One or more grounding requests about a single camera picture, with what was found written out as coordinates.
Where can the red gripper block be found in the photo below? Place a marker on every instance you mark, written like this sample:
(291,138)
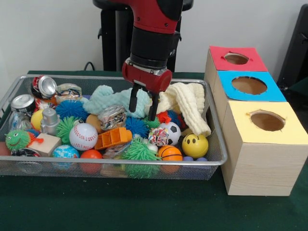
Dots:
(146,78)

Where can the small orange basketball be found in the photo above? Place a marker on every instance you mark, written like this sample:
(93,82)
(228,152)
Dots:
(170,153)

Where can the dark green table cloth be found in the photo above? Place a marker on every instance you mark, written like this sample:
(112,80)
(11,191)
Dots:
(300,96)
(144,204)

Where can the wooden box with three holes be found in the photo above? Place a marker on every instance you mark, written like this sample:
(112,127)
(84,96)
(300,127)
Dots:
(264,168)

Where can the yellow smiley ball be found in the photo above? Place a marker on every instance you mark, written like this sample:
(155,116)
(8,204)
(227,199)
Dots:
(195,145)

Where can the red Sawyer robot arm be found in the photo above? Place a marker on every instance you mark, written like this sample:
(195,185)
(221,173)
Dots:
(154,31)

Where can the black upright panel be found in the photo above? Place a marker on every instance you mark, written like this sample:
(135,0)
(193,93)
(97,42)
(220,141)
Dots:
(296,48)

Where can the white baseball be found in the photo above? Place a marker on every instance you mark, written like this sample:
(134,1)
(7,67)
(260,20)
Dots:
(83,136)

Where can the light blue cloth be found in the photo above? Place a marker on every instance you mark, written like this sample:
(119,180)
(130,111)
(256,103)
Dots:
(113,98)

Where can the cream cloth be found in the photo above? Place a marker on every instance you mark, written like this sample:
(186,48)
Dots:
(190,103)

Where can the blue globe ball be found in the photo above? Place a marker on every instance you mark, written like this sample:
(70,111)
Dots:
(65,152)

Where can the small soccer ball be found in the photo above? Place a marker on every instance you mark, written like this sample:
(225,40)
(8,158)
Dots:
(172,132)

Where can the crushed silver can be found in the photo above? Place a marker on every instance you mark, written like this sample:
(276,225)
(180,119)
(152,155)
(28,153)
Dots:
(112,118)

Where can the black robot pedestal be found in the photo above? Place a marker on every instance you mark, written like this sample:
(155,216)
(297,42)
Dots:
(110,36)

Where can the shallow clear mesh bin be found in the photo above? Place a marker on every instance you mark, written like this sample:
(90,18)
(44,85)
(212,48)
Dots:
(207,170)

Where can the blue spiky ball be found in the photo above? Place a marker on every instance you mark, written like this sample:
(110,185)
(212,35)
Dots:
(72,109)

